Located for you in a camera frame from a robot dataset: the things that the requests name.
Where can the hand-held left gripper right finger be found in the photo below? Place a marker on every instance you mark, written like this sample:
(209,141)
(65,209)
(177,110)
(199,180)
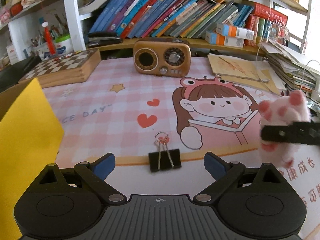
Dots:
(215,165)

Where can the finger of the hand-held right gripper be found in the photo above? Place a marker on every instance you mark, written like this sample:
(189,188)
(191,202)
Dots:
(287,132)

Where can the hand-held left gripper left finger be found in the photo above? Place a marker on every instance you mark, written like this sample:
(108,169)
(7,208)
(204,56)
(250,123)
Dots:
(105,166)

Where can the pink plush toy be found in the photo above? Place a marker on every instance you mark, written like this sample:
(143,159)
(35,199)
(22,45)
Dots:
(282,110)

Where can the black binder clip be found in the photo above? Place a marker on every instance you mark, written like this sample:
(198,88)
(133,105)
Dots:
(165,158)

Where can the yellow cardboard box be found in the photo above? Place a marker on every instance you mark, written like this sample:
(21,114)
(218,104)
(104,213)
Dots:
(25,142)

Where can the pink cloth covered desktop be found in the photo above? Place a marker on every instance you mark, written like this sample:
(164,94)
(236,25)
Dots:
(112,120)

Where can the stack of paper folders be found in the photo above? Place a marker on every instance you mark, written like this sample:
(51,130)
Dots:
(287,62)

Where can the manila paper sheets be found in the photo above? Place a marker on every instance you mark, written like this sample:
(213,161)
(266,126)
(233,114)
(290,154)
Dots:
(237,70)

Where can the wooden chess board box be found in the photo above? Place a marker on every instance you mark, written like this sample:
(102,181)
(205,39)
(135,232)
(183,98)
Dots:
(62,67)

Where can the orange and blue carton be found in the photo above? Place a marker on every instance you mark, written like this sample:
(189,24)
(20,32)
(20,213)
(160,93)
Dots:
(235,31)
(223,40)

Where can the red boxed dictionaries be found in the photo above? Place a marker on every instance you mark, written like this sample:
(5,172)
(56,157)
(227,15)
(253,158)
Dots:
(262,22)

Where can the brown retro radio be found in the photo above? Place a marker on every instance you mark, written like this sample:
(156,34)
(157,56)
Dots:
(162,57)

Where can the black stapler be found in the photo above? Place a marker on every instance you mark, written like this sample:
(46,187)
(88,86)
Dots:
(103,40)

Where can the white tub green lid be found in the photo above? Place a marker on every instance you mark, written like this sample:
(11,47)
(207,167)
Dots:
(63,45)

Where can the red bottle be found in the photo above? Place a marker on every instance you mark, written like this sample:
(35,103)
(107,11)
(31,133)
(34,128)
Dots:
(49,40)

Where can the white shelf unit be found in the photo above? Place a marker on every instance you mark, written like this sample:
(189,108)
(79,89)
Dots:
(71,17)

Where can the row of leaning books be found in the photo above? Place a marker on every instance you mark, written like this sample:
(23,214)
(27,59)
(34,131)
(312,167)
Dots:
(162,15)

